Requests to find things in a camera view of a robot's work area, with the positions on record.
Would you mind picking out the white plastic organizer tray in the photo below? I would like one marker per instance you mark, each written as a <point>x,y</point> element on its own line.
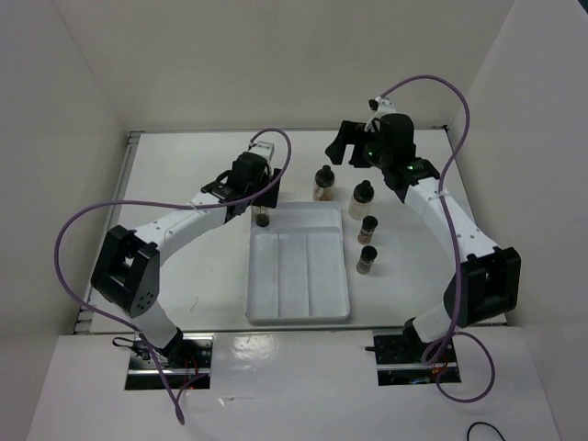
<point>296,273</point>

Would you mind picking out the brown spice jar black cap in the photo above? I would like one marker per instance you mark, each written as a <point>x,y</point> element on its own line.
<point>323,185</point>

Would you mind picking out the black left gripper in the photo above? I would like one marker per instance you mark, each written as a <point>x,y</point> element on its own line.
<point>269,197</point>

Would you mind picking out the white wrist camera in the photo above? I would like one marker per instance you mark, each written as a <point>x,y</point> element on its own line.
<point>381,106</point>
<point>263,149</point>

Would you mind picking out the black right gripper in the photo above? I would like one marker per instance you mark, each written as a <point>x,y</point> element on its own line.
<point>350,132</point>

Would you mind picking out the white spice jar black cap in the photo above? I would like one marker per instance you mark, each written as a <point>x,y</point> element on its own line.
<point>360,201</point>

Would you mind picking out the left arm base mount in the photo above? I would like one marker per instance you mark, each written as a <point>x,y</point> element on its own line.
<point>190,370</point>

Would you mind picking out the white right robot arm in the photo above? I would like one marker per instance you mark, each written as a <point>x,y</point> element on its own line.
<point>487,276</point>

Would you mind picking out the gold capped glass spray bottle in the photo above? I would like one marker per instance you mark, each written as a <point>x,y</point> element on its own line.
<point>261,216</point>

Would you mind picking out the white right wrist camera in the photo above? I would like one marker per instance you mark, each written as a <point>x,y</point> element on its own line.
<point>381,106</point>

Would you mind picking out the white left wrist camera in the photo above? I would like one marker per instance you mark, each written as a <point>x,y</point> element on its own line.
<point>263,149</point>

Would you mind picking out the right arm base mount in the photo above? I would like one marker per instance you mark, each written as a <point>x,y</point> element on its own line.
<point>396,365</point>

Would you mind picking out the small spice shaker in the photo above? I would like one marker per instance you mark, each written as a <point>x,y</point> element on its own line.
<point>366,260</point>
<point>368,227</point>

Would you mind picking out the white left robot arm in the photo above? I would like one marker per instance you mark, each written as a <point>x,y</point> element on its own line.
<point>127,271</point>

